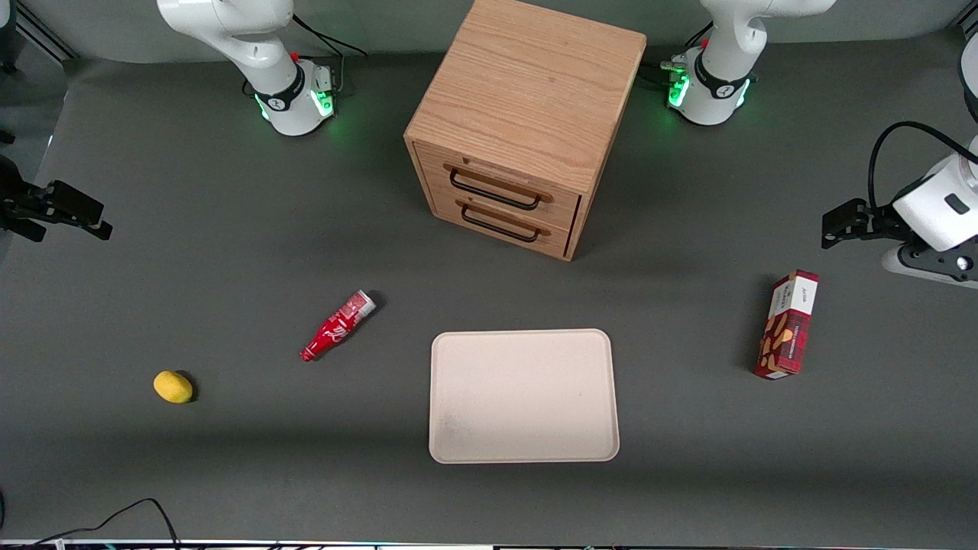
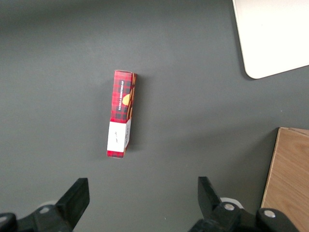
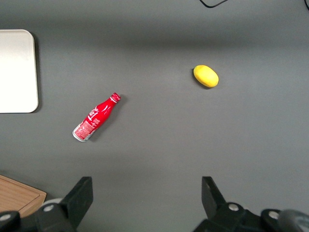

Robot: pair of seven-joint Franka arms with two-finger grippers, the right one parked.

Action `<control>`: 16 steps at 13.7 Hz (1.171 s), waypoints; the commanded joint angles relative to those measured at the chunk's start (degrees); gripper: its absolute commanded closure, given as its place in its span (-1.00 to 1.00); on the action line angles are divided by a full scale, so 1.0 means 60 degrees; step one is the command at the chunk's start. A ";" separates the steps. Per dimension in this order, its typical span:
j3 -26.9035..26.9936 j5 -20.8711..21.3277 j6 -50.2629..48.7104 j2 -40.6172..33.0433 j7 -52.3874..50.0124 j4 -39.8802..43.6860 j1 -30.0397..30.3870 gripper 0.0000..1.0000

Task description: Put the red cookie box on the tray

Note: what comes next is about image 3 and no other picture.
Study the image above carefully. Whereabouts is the beige rectangular tray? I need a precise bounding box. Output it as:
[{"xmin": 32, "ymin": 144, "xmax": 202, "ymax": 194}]
[{"xmin": 0, "ymin": 29, "xmax": 40, "ymax": 114}]

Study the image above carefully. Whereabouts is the yellow lemon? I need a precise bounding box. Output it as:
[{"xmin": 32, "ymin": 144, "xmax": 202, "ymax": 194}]
[{"xmin": 193, "ymin": 64, "xmax": 220, "ymax": 88}]

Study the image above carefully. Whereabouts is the wooden drawer cabinet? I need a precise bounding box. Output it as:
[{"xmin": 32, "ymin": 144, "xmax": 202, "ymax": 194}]
[{"xmin": 0, "ymin": 174, "xmax": 47, "ymax": 218}]

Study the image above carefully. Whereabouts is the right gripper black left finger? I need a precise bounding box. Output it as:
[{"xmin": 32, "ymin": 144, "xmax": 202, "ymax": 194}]
[{"xmin": 35, "ymin": 176, "xmax": 94, "ymax": 232}]

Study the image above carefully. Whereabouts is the red cola bottle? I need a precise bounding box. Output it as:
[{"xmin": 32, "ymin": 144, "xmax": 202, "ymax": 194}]
[{"xmin": 72, "ymin": 92, "xmax": 122, "ymax": 143}]

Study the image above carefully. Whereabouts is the black looped floor cable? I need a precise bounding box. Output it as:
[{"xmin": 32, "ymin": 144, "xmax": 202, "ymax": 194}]
[{"xmin": 198, "ymin": 0, "xmax": 229, "ymax": 9}]

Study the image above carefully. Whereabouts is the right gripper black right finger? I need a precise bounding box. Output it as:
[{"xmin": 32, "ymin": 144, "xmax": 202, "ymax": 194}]
[{"xmin": 201, "ymin": 176, "xmax": 263, "ymax": 232}]

